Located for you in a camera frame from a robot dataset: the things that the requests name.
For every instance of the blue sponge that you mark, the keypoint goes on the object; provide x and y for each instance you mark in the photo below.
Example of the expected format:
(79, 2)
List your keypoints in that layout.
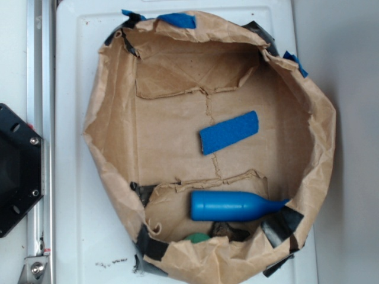
(227, 133)

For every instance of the blue plastic bottle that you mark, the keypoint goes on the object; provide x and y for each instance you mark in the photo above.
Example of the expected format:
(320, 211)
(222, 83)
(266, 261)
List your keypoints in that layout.
(233, 206)

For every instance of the brown paper bag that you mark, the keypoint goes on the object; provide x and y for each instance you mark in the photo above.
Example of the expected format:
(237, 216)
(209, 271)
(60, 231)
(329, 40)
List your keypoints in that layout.
(157, 86)

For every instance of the dark brown crumpled object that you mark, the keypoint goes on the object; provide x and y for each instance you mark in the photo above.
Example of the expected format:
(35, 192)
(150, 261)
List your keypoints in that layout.
(223, 229)

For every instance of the green round object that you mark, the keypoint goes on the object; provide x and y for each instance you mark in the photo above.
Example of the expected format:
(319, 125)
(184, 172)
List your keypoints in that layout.
(197, 237)

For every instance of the white tray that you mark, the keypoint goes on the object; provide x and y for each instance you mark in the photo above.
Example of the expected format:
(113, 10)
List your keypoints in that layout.
(91, 244)

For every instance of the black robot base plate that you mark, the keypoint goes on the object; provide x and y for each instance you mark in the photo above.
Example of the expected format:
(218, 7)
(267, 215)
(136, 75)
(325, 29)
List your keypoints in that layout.
(21, 165)

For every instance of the aluminium rail frame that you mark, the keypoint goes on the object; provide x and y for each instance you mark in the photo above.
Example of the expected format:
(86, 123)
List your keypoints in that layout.
(39, 265)

